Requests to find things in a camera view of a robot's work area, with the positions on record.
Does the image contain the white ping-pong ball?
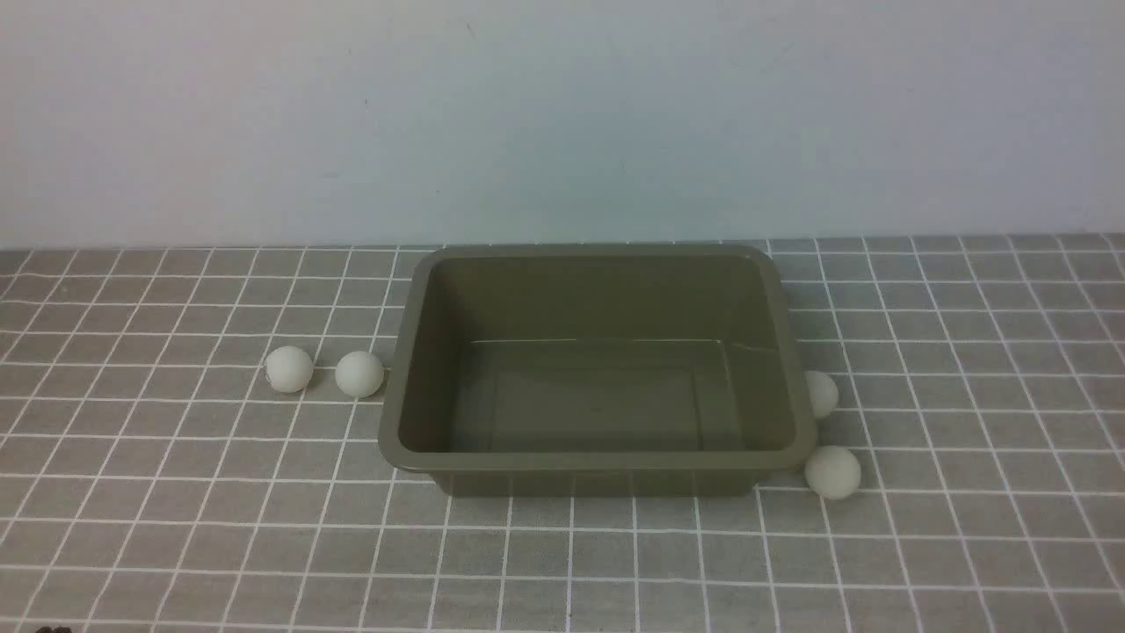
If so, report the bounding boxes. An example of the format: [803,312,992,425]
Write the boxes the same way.
[264,346,315,394]
[334,350,386,399]
[803,446,861,500]
[804,370,840,419]

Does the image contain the olive green plastic bin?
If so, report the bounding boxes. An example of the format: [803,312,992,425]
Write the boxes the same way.
[378,242,818,497]

